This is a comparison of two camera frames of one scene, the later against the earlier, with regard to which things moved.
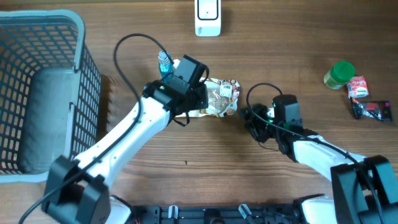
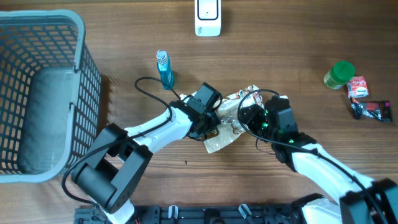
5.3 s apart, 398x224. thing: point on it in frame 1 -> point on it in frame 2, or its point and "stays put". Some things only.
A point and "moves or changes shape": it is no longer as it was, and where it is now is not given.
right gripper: [254, 126] stays put
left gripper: [203, 101] -> [215, 122]
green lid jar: [340, 74] stays put
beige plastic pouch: [223, 95] moves or changes shape
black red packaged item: [379, 110] stays put
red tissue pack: [357, 87] stays put
